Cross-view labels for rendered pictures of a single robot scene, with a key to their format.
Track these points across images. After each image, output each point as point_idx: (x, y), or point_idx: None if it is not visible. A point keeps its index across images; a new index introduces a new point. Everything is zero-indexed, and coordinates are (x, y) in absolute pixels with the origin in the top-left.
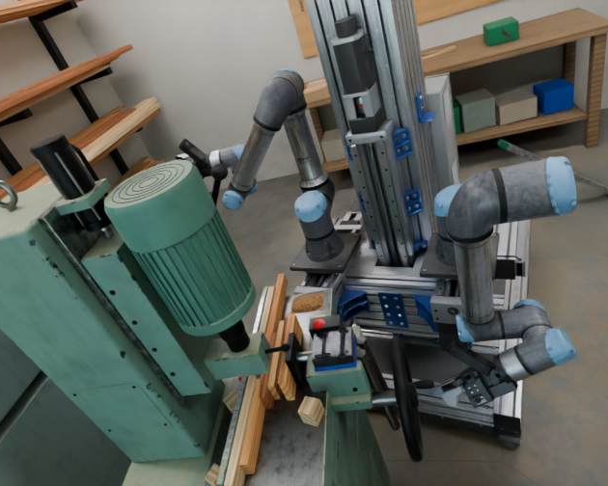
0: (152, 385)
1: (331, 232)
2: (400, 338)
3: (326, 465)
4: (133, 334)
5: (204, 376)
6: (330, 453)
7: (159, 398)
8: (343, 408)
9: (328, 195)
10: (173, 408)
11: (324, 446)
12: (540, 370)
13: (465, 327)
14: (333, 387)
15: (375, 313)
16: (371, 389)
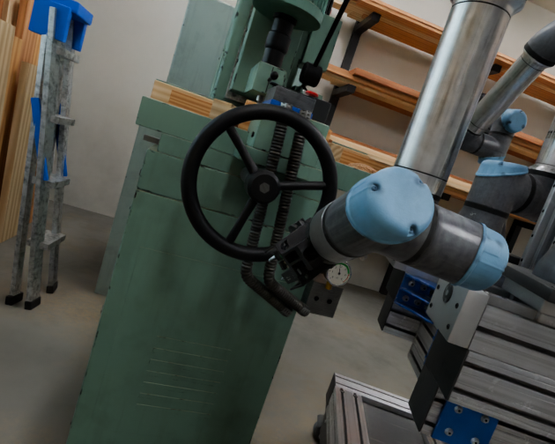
0: (226, 55)
1: (489, 210)
2: (325, 143)
3: (169, 111)
4: (251, 11)
5: (240, 70)
6: (184, 129)
7: (220, 70)
8: (235, 150)
9: (539, 188)
10: (218, 89)
11: (187, 110)
12: (331, 220)
13: None
14: (252, 127)
15: (430, 338)
16: (262, 160)
